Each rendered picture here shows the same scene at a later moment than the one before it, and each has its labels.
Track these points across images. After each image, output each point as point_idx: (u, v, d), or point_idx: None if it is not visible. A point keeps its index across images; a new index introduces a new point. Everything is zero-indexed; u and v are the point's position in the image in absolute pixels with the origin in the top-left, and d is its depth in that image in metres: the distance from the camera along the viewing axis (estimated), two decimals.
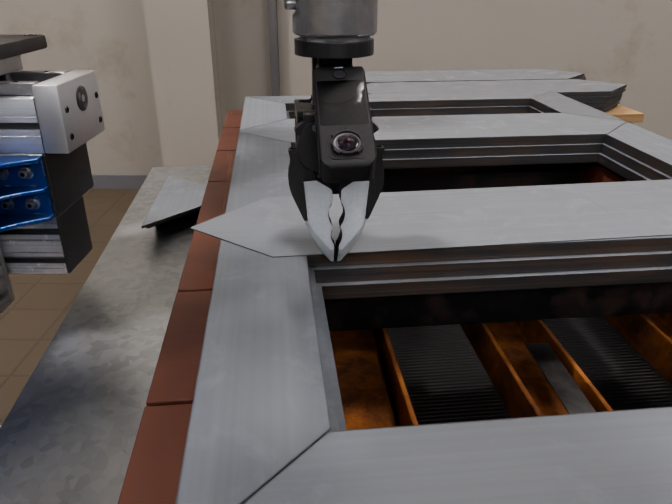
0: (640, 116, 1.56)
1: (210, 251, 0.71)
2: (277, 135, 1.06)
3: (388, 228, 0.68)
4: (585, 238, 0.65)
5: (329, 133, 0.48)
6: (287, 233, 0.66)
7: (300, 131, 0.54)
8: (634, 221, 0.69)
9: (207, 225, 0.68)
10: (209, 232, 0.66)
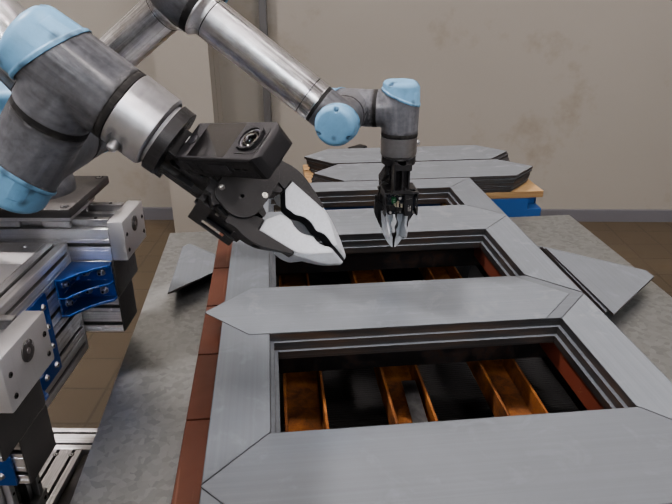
0: (540, 192, 2.05)
1: (215, 326, 1.20)
2: None
3: (318, 314, 1.17)
4: (428, 324, 1.14)
5: (233, 151, 0.51)
6: (259, 317, 1.16)
7: (216, 201, 0.56)
8: (464, 311, 1.18)
9: (214, 310, 1.18)
10: (215, 316, 1.16)
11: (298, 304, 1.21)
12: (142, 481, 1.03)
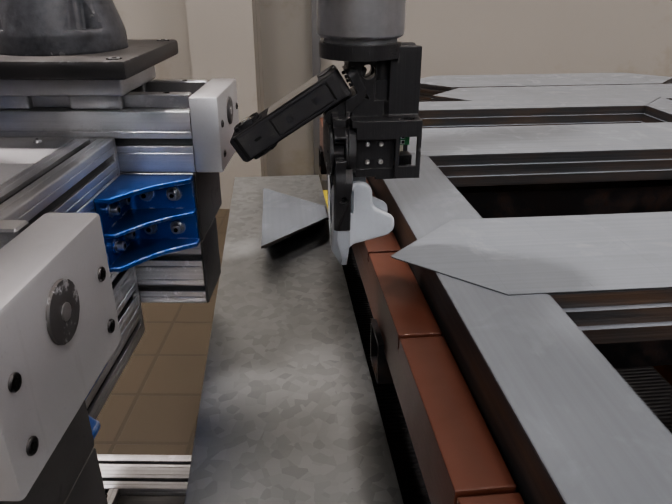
0: None
1: (405, 285, 0.63)
2: (407, 148, 0.98)
3: (615, 259, 0.60)
4: None
5: (259, 113, 0.55)
6: (505, 265, 0.58)
7: None
8: None
9: (408, 253, 0.61)
10: (416, 263, 0.59)
11: (560, 243, 0.63)
12: None
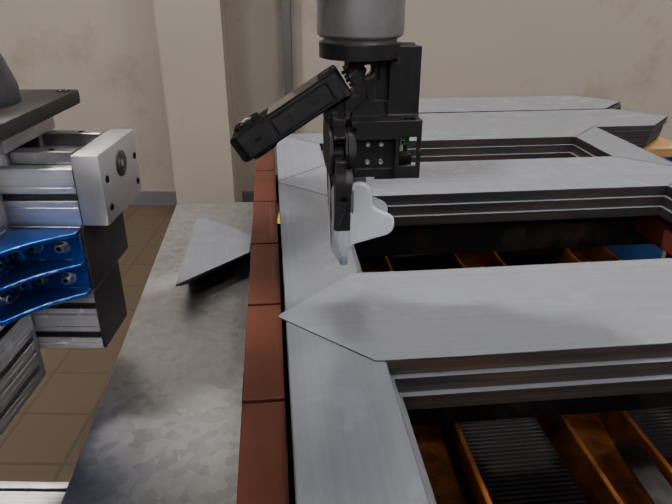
0: None
1: (269, 343, 0.65)
2: (319, 188, 1.00)
3: (493, 320, 0.62)
4: None
5: (259, 113, 0.55)
6: (384, 327, 0.61)
7: None
8: None
9: (295, 312, 0.63)
10: (299, 324, 0.61)
11: (447, 301, 0.65)
12: None
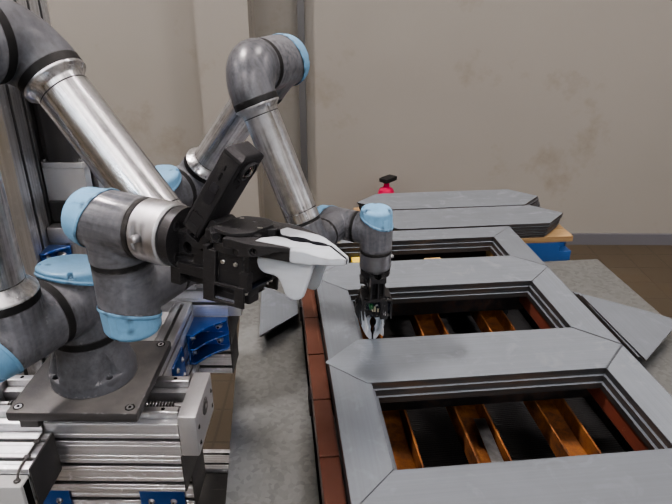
0: (570, 237, 2.31)
1: (321, 374, 1.46)
2: (338, 282, 1.81)
3: (418, 364, 1.43)
4: (510, 373, 1.40)
5: (216, 167, 0.62)
6: (371, 367, 1.42)
7: (215, 231, 0.62)
8: (537, 361, 1.44)
9: (332, 360, 1.44)
10: (335, 366, 1.42)
11: (399, 355, 1.47)
12: None
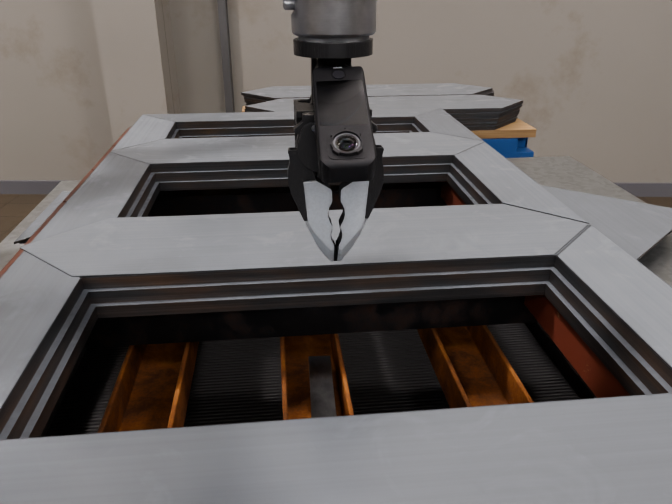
0: (532, 131, 1.62)
1: None
2: (142, 156, 1.12)
3: (196, 250, 0.75)
4: (366, 262, 0.71)
5: (328, 133, 0.48)
6: (101, 254, 0.73)
7: (299, 131, 0.54)
8: (425, 246, 0.76)
9: (36, 244, 0.76)
10: (32, 252, 0.74)
11: (171, 237, 0.78)
12: None
